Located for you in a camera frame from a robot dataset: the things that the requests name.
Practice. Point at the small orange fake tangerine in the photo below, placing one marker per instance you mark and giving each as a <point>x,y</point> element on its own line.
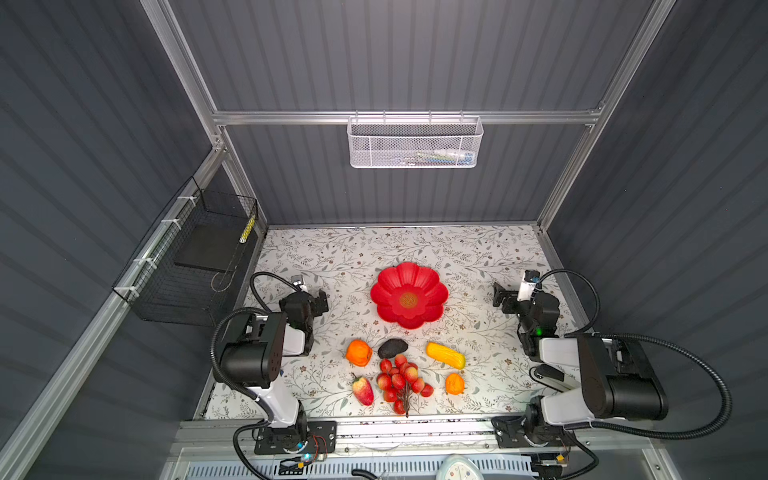
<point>454,384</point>

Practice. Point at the orange fake persimmon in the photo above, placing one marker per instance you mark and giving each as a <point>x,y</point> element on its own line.
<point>359,353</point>

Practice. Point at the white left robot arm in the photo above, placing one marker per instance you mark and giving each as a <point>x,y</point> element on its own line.
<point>246,353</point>

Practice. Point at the dark fake avocado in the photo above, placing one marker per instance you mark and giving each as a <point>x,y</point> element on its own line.
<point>392,347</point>

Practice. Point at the white wire mesh basket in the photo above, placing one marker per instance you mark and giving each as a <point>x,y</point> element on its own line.
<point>414,141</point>

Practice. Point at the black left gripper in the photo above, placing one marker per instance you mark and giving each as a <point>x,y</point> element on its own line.
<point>318,302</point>

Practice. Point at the white round scale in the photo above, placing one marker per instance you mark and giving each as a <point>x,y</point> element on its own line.
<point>458,467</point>

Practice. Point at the red flower-shaped fruit bowl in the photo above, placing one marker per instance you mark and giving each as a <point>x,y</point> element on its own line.
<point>409,295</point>

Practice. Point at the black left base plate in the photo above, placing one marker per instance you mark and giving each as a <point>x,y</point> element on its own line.
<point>312,437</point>

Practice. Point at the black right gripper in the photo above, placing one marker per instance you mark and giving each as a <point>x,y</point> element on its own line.
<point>507,300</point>

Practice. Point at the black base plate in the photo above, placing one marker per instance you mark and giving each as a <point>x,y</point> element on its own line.
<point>519,431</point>
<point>312,437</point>

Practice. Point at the yellow fake corn cob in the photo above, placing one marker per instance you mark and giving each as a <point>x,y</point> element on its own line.
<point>446,355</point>

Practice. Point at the black wire basket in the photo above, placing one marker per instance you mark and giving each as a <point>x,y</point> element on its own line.
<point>190,270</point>

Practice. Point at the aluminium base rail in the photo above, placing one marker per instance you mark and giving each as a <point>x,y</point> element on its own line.
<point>392,436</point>

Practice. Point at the red fake strawberry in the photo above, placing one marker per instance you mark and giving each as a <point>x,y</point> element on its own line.
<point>363,391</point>

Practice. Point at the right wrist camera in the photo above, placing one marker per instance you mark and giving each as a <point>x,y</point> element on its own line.
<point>528,285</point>

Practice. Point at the red fake grape bunch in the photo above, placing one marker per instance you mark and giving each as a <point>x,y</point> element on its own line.
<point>400,384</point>

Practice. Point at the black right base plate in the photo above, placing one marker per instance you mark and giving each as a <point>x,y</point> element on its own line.
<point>519,431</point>

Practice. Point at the floral patterned table mat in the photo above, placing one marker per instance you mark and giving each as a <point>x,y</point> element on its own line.
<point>345,263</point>

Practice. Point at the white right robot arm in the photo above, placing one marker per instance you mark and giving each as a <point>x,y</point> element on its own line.
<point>593,379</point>

